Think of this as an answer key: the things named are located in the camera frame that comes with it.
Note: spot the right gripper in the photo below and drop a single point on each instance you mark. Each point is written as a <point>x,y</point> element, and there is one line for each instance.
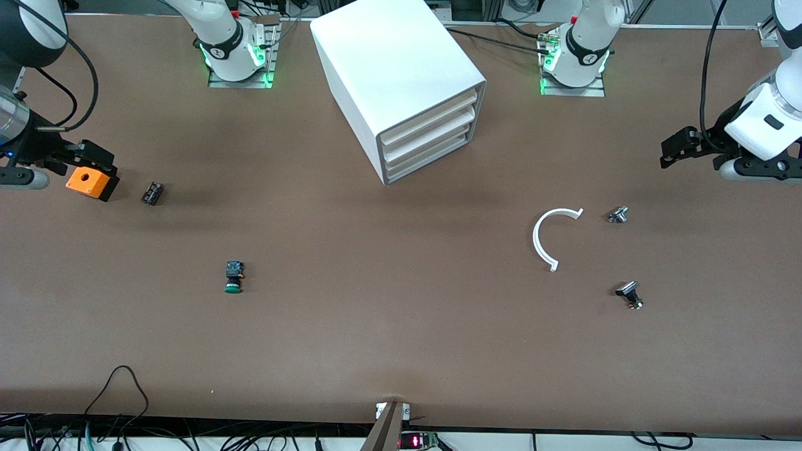
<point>39,148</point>

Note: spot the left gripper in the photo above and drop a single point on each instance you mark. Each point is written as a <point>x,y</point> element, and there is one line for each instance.
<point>716,141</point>

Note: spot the green push button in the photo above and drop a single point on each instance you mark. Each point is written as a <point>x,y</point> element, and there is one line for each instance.
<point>234,275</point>

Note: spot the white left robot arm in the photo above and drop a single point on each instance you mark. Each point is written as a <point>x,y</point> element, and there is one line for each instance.
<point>586,37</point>

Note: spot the orange button box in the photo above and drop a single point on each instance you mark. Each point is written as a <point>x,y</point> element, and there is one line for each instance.
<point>88,183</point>

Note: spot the white middle drawer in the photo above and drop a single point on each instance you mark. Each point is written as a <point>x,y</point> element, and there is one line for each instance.
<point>432,134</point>

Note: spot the white drawer cabinet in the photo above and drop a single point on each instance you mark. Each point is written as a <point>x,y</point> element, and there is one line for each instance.
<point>388,62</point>

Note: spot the small black contact block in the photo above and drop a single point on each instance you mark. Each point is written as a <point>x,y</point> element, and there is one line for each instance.
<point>152,193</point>

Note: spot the small silver metal part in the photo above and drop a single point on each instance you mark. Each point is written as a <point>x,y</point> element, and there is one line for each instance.
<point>618,215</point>

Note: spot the white curved plastic arc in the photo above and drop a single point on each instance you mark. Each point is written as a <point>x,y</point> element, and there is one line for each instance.
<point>536,241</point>

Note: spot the device with red display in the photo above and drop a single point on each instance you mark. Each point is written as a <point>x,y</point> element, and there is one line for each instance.
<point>416,441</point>

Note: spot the aluminium frame profile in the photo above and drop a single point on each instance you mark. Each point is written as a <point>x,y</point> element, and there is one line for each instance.
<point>19,80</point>
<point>767,34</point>

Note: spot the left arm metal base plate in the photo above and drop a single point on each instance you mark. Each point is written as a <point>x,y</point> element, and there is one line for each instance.
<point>573,92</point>

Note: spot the black and silver switch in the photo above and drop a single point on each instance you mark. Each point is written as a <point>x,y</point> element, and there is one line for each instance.
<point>628,290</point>

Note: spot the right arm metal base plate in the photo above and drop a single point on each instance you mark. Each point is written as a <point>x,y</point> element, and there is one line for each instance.
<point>241,83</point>

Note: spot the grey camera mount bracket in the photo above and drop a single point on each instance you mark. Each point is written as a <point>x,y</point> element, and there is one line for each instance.
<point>388,432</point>

